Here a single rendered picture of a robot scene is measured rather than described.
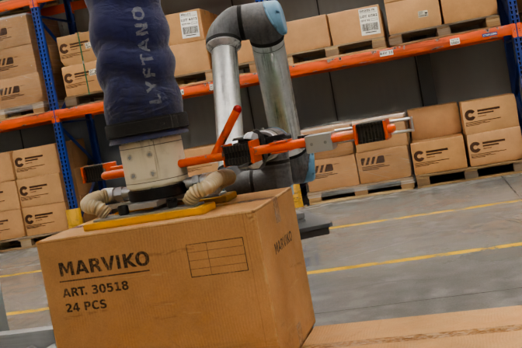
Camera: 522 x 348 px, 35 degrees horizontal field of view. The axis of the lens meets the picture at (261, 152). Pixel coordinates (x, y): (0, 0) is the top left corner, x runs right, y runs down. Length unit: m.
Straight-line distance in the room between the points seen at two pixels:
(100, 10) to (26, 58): 8.15
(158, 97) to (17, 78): 8.27
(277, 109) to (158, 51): 0.78
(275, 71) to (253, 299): 0.99
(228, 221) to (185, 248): 0.13
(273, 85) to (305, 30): 6.61
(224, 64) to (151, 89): 0.52
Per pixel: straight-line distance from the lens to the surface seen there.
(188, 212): 2.07
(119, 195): 2.28
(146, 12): 2.18
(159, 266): 2.07
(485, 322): 2.22
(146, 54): 2.16
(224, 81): 2.59
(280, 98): 2.81
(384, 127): 2.03
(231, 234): 1.99
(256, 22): 2.67
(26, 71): 10.33
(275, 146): 2.10
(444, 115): 9.77
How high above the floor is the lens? 1.18
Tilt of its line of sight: 3 degrees down
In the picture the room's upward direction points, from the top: 10 degrees counter-clockwise
